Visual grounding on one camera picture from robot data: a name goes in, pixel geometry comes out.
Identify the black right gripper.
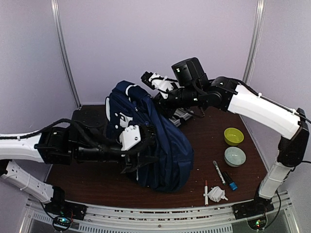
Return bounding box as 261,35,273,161
149,81,203,117

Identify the black white illustrated book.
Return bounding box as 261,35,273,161
169,108,194,127

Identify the navy blue student backpack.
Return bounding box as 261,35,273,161
105,81,194,192

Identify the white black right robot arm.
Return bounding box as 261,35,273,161
147,57,310,215

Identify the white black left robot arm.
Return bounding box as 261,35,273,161
0,109,158,216

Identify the white red-capped pen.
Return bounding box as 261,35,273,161
203,180,208,206

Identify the grey marker pen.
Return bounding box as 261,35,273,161
213,160,226,185

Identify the yellow green bowl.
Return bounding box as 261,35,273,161
224,128,244,146

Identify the pale blue ceramic bowl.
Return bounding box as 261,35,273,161
224,147,246,167

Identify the black blue marker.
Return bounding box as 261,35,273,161
223,171,238,191

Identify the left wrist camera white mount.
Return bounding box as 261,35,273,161
118,124,156,154

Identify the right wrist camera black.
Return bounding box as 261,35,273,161
140,71,178,98

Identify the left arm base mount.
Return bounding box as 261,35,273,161
41,186,87,233

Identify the right aluminium corner post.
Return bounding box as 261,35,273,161
242,0,266,84

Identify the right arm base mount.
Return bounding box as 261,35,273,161
232,191,281,233

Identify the aluminium front rail frame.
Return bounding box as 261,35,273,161
17,192,303,233

